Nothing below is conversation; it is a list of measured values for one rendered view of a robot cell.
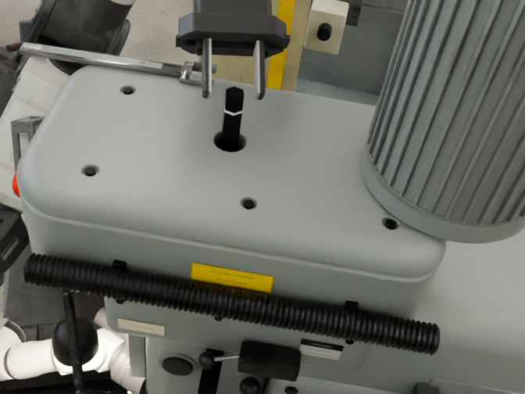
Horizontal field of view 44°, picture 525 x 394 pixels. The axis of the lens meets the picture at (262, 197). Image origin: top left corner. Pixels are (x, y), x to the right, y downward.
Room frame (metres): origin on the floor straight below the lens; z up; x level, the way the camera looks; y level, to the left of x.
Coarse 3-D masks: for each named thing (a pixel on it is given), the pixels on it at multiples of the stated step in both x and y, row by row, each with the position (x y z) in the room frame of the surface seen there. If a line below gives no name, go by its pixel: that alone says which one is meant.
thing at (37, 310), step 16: (16, 272) 1.25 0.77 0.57; (16, 288) 1.19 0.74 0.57; (32, 288) 1.20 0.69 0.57; (48, 288) 1.21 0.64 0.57; (16, 304) 1.13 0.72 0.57; (32, 304) 1.14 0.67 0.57; (48, 304) 1.15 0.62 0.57; (80, 304) 1.17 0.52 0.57; (96, 304) 1.18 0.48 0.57; (16, 320) 1.07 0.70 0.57; (32, 320) 1.08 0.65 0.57; (48, 320) 1.09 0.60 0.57; (32, 336) 1.00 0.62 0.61; (48, 336) 1.02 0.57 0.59; (16, 384) 0.90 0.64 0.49; (32, 384) 0.92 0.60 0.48; (48, 384) 0.93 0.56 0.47
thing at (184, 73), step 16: (32, 48) 0.66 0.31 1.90; (48, 48) 0.67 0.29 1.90; (64, 48) 0.67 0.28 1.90; (96, 64) 0.66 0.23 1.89; (112, 64) 0.66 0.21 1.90; (128, 64) 0.66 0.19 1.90; (144, 64) 0.67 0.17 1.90; (160, 64) 0.68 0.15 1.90; (176, 64) 0.68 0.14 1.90; (192, 64) 0.69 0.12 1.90; (192, 80) 0.65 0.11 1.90
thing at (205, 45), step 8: (200, 40) 0.61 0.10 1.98; (208, 40) 0.61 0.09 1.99; (200, 48) 0.61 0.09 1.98; (208, 48) 0.60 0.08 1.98; (208, 56) 0.59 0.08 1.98; (208, 64) 0.59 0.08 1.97; (208, 72) 0.58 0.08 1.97; (208, 80) 0.57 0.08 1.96; (208, 88) 0.57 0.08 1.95; (208, 96) 0.57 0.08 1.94
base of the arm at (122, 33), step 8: (48, 0) 0.95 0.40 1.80; (40, 8) 0.94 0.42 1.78; (48, 8) 0.94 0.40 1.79; (40, 16) 0.93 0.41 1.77; (32, 24) 0.94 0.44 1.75; (40, 24) 0.93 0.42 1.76; (128, 24) 0.99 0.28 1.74; (32, 32) 0.93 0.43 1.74; (40, 32) 0.93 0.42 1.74; (120, 32) 0.97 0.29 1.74; (128, 32) 0.98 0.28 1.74; (32, 40) 0.93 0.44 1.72; (40, 40) 0.94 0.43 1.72; (48, 40) 0.95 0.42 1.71; (112, 40) 0.96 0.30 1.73; (120, 40) 0.96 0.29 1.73; (112, 48) 0.95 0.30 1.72; (120, 48) 0.95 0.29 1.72; (72, 64) 0.94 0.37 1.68; (80, 64) 0.94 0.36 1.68; (88, 64) 0.95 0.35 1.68
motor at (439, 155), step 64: (448, 0) 0.51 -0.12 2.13; (512, 0) 0.47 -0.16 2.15; (448, 64) 0.48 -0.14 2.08; (512, 64) 0.47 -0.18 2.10; (384, 128) 0.52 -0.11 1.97; (448, 128) 0.48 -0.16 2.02; (512, 128) 0.46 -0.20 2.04; (384, 192) 0.50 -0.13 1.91; (448, 192) 0.47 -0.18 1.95; (512, 192) 0.47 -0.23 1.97
